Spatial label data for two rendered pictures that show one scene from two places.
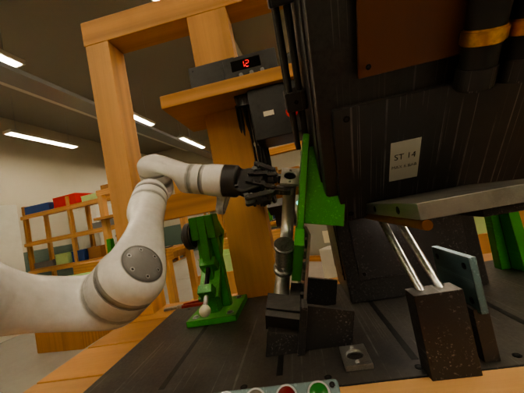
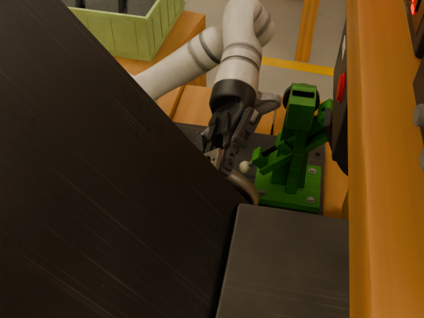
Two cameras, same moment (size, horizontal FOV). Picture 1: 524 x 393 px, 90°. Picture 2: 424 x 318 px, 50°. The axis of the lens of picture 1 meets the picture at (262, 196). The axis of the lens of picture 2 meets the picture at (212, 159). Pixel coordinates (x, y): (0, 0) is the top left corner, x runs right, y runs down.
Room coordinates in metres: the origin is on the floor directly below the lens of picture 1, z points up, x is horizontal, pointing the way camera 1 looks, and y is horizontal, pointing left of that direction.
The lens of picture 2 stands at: (0.62, -0.54, 1.71)
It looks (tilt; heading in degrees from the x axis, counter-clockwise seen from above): 46 degrees down; 95
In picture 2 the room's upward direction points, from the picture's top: straight up
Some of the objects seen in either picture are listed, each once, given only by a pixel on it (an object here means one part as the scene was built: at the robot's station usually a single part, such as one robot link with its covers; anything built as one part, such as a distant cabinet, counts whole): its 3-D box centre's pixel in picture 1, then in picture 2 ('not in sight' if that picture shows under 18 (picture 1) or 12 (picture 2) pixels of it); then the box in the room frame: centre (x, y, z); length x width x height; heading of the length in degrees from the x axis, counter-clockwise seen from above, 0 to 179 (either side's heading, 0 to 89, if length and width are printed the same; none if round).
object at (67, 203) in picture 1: (82, 246); not in sight; (5.56, 3.93, 1.13); 2.48 x 0.54 x 2.27; 78
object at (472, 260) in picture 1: (462, 298); not in sight; (0.40, -0.26, 0.97); 0.10 x 0.02 x 0.14; 173
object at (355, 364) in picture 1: (355, 356); not in sight; (0.42, -0.09, 0.90); 0.06 x 0.04 x 0.01; 173
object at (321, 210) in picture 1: (317, 190); not in sight; (0.51, -0.11, 1.17); 0.13 x 0.12 x 0.20; 83
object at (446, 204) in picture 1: (414, 203); not in sight; (0.46, -0.26, 1.11); 0.39 x 0.16 x 0.03; 173
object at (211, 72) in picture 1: (215, 78); not in sight; (0.82, 0.07, 1.59); 0.15 x 0.07 x 0.07; 83
